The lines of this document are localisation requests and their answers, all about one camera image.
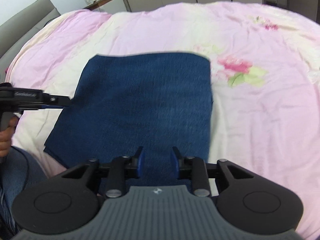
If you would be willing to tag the person's left hand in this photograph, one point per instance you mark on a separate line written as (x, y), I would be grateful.
(6, 137)

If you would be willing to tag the pink floral bed cover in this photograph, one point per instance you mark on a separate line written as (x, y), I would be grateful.
(264, 64)

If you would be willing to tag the blue denim jeans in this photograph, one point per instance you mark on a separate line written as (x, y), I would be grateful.
(153, 101)

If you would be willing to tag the white wooden-top nightstand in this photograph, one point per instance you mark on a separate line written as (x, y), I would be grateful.
(108, 6)

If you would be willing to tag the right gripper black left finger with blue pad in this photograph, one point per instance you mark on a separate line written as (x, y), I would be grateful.
(73, 198)

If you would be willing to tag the person's blue jeans leg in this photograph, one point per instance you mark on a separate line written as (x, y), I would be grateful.
(19, 171)

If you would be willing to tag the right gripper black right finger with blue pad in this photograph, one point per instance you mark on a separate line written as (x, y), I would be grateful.
(244, 199)

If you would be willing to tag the grey padded headboard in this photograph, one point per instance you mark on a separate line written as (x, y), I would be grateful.
(19, 29)

